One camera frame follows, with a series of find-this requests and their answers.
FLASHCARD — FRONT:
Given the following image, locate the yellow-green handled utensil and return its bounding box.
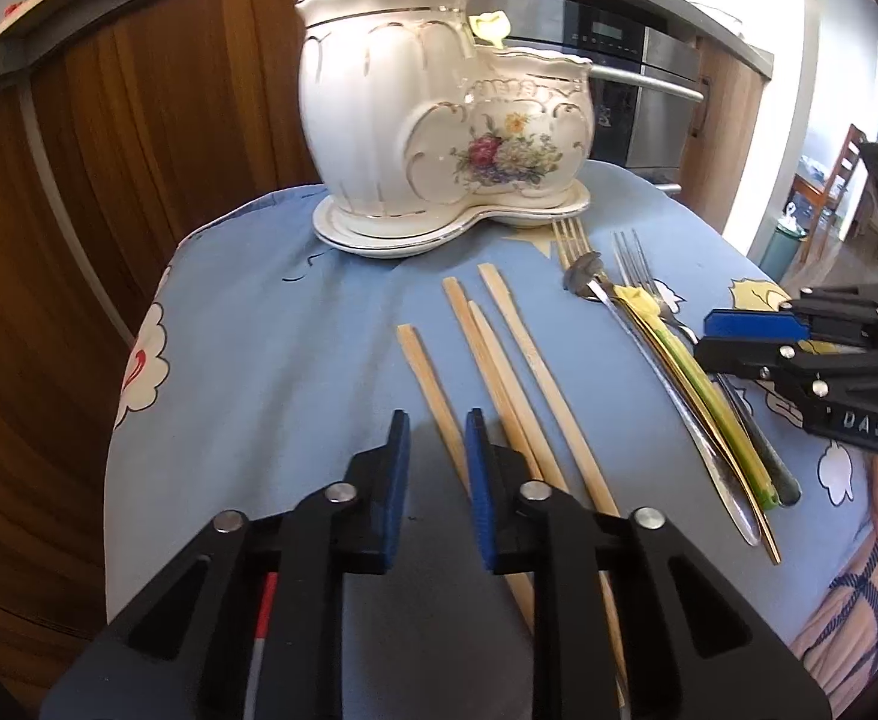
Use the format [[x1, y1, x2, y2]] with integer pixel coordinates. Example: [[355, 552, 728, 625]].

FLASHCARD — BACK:
[[613, 283, 779, 509]]

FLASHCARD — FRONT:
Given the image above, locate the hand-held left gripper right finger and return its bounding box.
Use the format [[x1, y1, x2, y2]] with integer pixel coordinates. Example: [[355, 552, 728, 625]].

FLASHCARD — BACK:
[[464, 407, 834, 720]]

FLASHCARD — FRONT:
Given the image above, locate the yellow ceramic spoon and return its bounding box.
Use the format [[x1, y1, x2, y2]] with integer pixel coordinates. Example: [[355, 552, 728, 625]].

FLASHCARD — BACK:
[[467, 11, 511, 51]]

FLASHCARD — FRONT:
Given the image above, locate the green bin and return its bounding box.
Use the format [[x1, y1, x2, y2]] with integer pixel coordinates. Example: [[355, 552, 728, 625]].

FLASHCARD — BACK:
[[757, 225, 809, 284]]

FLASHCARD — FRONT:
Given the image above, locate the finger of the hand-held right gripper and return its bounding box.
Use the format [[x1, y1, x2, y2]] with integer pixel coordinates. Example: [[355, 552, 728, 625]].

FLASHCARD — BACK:
[[703, 285, 878, 351], [694, 337, 878, 412]]

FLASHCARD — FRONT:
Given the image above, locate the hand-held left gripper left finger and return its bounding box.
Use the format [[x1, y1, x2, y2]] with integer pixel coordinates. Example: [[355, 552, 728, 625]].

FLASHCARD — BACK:
[[49, 409, 414, 720]]

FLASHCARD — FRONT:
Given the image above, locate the narrow wooden cabinet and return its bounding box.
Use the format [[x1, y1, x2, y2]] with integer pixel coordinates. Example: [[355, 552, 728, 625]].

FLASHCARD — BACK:
[[679, 36, 774, 237]]

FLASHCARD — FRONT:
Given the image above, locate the bamboo chopstick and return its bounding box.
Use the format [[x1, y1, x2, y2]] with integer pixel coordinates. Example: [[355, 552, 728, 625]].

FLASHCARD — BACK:
[[397, 325, 537, 635], [443, 277, 543, 482], [467, 300, 571, 494], [478, 262, 631, 706]]

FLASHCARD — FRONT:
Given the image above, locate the wooden chair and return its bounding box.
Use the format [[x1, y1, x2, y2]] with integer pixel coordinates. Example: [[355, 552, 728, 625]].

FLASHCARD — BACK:
[[797, 124, 871, 265]]

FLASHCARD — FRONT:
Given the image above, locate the striped clothing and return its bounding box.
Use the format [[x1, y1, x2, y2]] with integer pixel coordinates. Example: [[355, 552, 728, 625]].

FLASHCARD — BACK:
[[787, 525, 878, 698]]

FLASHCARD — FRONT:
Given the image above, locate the silver fork with dark handle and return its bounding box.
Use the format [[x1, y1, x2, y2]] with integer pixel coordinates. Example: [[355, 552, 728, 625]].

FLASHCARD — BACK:
[[611, 229, 804, 509]]

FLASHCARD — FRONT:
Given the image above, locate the blue printed cloth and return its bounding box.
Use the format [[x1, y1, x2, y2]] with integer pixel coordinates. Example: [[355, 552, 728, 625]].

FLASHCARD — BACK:
[[101, 161, 878, 720]]

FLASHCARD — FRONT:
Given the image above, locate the white ceramic saucer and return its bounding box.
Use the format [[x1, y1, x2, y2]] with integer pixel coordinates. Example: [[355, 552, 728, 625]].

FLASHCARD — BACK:
[[313, 180, 592, 260]]

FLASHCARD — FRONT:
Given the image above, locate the silver spoon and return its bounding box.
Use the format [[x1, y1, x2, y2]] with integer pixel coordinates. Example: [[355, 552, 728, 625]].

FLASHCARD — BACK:
[[563, 251, 762, 547]]

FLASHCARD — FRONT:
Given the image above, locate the white floral ceramic utensil holder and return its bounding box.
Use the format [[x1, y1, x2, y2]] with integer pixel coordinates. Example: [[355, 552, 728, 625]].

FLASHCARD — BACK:
[[294, 0, 597, 220]]

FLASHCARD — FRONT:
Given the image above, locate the stainless steel oven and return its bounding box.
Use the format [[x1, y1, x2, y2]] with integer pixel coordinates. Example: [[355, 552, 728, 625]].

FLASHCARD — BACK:
[[420, 0, 710, 197]]

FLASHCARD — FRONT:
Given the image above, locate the wide wooden cabinet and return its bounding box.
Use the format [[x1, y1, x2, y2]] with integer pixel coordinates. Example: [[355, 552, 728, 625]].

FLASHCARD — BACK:
[[0, 0, 440, 661]]

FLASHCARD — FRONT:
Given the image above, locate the gold fork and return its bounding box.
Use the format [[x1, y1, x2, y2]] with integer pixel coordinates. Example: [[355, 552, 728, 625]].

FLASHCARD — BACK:
[[551, 219, 783, 565]]

